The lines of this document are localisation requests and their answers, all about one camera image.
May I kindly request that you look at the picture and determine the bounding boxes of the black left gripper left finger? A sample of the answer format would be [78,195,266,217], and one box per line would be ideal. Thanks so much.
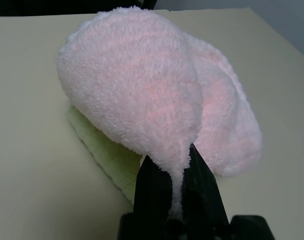
[133,154,174,221]

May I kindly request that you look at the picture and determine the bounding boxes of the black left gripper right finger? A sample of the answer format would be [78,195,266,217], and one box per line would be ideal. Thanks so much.
[183,143,230,226]

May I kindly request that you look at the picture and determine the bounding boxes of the pink towel with white trim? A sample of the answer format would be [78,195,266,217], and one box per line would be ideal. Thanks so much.
[55,4,264,218]

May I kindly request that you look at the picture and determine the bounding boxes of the green folded towel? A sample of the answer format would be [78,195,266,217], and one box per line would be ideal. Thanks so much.
[66,104,142,207]

